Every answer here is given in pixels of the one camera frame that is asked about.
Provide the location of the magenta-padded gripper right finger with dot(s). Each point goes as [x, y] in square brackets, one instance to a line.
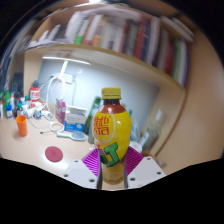
[145, 171]

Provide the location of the dark green glass bottle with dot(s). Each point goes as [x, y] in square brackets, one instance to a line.
[89, 118]

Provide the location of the orange plastic cup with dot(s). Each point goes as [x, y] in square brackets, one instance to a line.
[22, 126]

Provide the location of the wooden shelf unit with books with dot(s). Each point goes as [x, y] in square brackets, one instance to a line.
[133, 36]

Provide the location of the bright green bottle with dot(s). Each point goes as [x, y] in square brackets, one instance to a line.
[6, 99]

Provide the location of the white power strip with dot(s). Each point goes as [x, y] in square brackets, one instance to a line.
[66, 78]

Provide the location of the flat round red coaster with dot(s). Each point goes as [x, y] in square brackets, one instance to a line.
[54, 154]

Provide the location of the white-lidded brown jar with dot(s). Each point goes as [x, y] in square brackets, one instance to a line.
[136, 146]

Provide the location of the white and blue carton box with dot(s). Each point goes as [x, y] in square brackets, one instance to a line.
[75, 120]

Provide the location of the yellow drink bottle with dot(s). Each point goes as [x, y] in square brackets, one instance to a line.
[111, 133]

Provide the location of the pink pouch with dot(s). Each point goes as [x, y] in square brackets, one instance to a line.
[60, 111]

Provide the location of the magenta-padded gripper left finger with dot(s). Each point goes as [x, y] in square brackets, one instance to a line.
[80, 173]

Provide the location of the white under-shelf lamp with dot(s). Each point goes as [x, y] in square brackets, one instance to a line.
[66, 60]

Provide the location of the white bottle with blue label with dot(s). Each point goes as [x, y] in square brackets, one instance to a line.
[9, 112]

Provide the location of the brown mug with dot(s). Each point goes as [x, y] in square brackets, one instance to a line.
[150, 155]

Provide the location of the clear glass bottle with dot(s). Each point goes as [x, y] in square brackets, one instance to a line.
[152, 130]

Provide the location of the light blue hairbrush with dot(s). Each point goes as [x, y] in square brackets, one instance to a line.
[75, 135]

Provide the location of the red and white canister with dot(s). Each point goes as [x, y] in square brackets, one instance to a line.
[34, 95]

